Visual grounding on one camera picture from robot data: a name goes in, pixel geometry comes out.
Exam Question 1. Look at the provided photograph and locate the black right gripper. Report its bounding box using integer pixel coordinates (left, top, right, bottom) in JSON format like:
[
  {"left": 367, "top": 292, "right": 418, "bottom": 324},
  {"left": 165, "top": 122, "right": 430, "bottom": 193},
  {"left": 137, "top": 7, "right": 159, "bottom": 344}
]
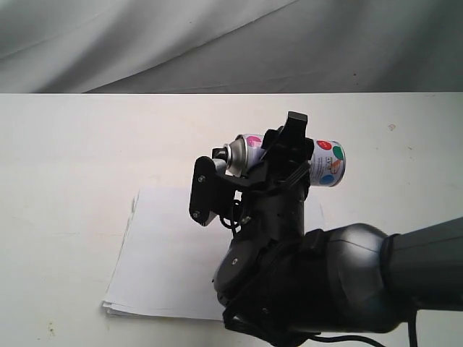
[{"left": 224, "top": 111, "right": 314, "bottom": 198}]

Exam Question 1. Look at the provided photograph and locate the silver spray paint can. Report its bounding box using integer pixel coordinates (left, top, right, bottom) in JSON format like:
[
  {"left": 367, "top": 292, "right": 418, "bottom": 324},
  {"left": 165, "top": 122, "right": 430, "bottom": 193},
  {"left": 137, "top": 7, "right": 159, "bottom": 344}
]
[{"left": 212, "top": 134, "right": 346, "bottom": 187}]

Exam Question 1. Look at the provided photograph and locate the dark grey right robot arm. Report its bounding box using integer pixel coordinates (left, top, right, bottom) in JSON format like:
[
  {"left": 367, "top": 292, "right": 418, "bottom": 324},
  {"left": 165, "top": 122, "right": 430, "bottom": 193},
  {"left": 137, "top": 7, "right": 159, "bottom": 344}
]
[{"left": 190, "top": 112, "right": 462, "bottom": 346}]

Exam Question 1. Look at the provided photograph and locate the white paper stack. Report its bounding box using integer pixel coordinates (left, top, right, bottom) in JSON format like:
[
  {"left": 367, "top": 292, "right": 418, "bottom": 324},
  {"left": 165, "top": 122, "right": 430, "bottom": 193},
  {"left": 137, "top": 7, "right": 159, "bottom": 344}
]
[{"left": 100, "top": 187, "right": 326, "bottom": 322}]

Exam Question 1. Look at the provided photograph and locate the white backdrop cloth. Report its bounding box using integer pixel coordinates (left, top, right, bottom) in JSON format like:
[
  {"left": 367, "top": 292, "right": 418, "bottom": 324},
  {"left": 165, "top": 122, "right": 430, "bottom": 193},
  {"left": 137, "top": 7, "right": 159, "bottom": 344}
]
[{"left": 1, "top": 1, "right": 462, "bottom": 93}]

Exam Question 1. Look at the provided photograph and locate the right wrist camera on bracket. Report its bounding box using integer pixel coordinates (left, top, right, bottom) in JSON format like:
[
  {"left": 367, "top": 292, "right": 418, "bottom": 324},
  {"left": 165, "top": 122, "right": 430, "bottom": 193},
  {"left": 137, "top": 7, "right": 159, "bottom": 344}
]
[{"left": 189, "top": 156, "right": 233, "bottom": 226}]

